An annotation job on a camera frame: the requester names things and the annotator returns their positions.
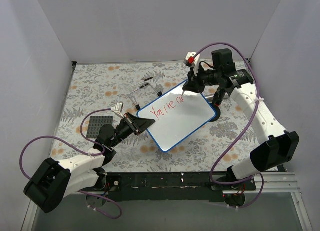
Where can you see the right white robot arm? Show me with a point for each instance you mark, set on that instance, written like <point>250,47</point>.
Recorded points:
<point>276,144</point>

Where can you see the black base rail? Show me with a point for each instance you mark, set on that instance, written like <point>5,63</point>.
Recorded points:
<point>162,186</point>

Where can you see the blue framed whiteboard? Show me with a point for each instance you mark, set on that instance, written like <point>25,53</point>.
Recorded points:
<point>176,116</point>

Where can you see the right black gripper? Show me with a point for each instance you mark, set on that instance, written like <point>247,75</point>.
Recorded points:
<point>193,80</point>

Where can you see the black microphone on stand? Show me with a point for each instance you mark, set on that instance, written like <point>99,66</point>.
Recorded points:
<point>216,102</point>

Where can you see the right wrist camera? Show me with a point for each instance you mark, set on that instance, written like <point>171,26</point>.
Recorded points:
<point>192,60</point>

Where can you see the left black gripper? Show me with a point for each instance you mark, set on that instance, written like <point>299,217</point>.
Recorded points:
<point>132,124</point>

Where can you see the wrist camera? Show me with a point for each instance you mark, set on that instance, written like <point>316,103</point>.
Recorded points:
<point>192,60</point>
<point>117,109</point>

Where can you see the wire whiteboard stand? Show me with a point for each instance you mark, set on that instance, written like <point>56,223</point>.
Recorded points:
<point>140,88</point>

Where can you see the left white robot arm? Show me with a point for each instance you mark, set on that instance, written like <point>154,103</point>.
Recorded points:
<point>55,180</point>

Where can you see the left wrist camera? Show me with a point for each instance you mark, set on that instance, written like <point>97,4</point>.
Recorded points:
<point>117,109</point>

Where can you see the grey studded baseplate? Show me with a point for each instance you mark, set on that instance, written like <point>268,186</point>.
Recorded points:
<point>95,124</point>

